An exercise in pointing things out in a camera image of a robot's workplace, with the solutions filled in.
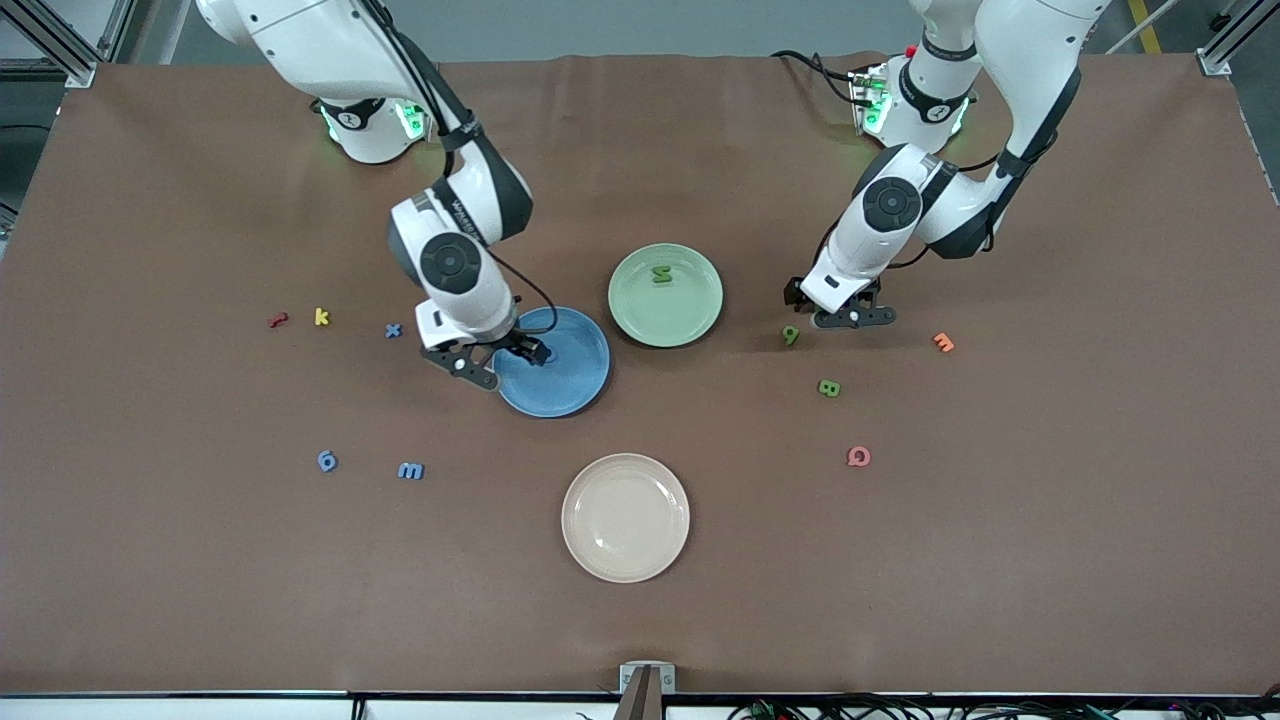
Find green plate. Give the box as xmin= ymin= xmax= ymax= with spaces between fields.
xmin=607 ymin=242 xmax=725 ymax=349

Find brown table cover sheet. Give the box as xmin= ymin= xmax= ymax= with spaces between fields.
xmin=0 ymin=52 xmax=1280 ymax=696

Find white table edge rail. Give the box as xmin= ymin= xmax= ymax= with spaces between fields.
xmin=0 ymin=693 xmax=1280 ymax=720

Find tangled black floor cables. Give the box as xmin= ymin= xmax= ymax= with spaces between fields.
xmin=725 ymin=690 xmax=1280 ymax=720

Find aluminium frame post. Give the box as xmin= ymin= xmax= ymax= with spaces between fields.
xmin=1195 ymin=0 xmax=1280 ymax=76
xmin=0 ymin=0 xmax=139 ymax=89

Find blue plate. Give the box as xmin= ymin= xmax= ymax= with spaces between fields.
xmin=491 ymin=305 xmax=612 ymax=419

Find black left base cable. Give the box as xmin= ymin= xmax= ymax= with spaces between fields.
xmin=770 ymin=48 xmax=866 ymax=109

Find beige plate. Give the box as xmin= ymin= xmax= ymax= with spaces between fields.
xmin=560 ymin=452 xmax=692 ymax=585

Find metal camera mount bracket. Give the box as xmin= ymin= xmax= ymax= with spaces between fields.
xmin=619 ymin=661 xmax=677 ymax=720

